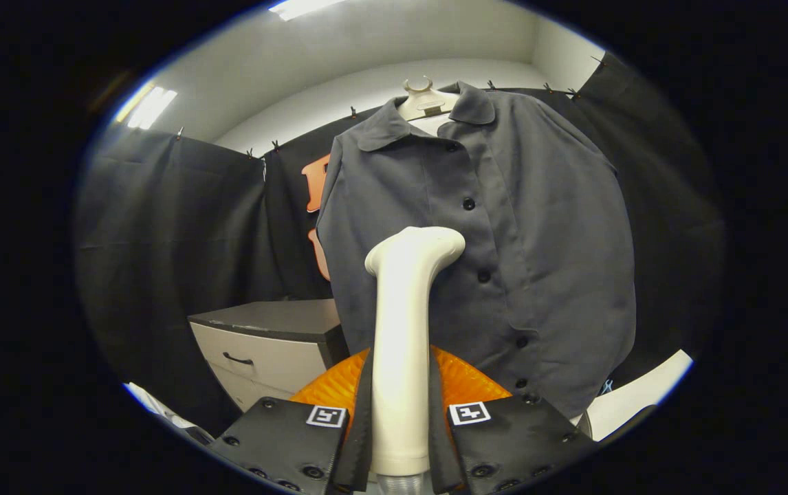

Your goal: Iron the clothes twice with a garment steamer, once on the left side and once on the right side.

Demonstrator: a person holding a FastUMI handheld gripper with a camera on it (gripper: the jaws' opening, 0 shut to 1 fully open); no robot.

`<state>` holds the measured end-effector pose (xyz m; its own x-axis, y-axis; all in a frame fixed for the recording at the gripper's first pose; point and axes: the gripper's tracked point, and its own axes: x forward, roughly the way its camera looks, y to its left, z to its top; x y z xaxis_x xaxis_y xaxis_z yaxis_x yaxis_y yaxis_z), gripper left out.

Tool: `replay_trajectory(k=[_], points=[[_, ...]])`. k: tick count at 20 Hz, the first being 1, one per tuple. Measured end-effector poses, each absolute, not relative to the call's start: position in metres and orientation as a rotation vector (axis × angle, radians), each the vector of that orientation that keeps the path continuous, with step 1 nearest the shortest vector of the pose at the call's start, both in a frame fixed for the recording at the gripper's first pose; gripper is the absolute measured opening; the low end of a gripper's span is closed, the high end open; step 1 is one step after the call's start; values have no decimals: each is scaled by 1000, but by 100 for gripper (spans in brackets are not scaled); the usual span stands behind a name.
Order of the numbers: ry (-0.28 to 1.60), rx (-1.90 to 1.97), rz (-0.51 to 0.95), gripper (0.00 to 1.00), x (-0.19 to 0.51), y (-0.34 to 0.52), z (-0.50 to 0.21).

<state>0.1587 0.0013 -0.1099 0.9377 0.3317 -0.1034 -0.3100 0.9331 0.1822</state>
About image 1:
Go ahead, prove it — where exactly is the cream clothes hanger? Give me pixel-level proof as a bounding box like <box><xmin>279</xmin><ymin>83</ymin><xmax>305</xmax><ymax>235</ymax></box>
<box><xmin>397</xmin><ymin>76</ymin><xmax>461</xmax><ymax>123</ymax></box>

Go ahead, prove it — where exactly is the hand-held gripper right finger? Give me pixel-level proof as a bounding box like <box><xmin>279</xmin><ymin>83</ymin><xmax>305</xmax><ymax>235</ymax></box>
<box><xmin>428</xmin><ymin>345</ymin><xmax>599</xmax><ymax>494</ymax></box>

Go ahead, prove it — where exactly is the grey top drawer cabinet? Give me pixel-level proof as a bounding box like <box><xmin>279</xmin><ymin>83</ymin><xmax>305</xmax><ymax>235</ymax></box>
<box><xmin>188</xmin><ymin>298</ymin><xmax>351</xmax><ymax>413</ymax></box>

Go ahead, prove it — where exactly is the white flat board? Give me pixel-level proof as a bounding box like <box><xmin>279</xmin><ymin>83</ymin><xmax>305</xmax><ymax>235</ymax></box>
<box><xmin>124</xmin><ymin>382</ymin><xmax>212</xmax><ymax>444</ymax></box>

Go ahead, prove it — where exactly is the white side table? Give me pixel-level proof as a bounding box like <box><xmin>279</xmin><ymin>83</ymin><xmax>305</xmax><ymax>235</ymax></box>
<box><xmin>576</xmin><ymin>349</ymin><xmax>695</xmax><ymax>442</ymax></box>

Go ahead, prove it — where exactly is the white garment steamer hose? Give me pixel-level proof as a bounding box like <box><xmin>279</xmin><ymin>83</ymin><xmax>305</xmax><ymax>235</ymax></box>
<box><xmin>377</xmin><ymin>474</ymin><xmax>429</xmax><ymax>495</ymax></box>

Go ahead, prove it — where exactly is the white garment steamer head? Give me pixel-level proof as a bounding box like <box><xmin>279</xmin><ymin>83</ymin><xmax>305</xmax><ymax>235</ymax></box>
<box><xmin>364</xmin><ymin>225</ymin><xmax>467</xmax><ymax>479</ymax></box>

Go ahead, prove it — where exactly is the grey button shirt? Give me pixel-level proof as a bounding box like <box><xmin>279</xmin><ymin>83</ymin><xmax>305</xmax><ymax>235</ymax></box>
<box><xmin>315</xmin><ymin>81</ymin><xmax>637</xmax><ymax>420</ymax></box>

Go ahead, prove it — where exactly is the wide ceiling light panel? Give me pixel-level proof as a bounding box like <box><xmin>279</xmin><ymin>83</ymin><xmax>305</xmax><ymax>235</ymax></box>
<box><xmin>268</xmin><ymin>0</ymin><xmax>347</xmax><ymax>21</ymax></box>

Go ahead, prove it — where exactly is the narrow ceiling light panel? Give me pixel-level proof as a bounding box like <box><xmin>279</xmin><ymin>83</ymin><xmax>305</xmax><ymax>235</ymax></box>
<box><xmin>116</xmin><ymin>82</ymin><xmax>179</xmax><ymax>131</ymax></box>

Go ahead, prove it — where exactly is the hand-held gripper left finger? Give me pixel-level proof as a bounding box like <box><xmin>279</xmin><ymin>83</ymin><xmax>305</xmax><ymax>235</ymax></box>
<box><xmin>208</xmin><ymin>347</ymin><xmax>375</xmax><ymax>494</ymax></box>

